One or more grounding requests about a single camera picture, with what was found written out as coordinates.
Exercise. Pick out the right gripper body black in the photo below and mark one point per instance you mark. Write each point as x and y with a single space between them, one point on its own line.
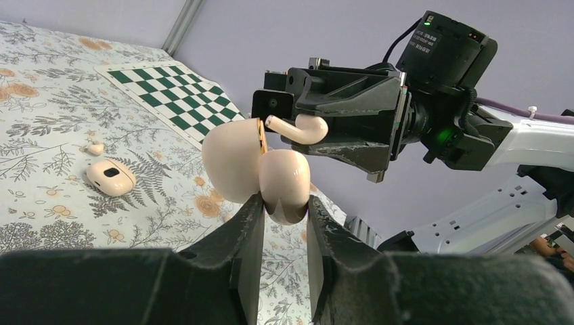
403 101

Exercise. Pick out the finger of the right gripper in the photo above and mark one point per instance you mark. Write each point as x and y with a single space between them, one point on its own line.
370 157
320 89

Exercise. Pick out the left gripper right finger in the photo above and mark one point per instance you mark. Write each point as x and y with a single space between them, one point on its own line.
353 283

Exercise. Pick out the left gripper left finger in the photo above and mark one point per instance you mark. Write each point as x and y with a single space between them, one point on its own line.
214 281

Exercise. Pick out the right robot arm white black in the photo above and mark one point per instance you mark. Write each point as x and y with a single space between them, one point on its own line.
429 96

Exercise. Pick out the green white checkered mat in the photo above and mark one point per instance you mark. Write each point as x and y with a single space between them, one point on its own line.
188 103

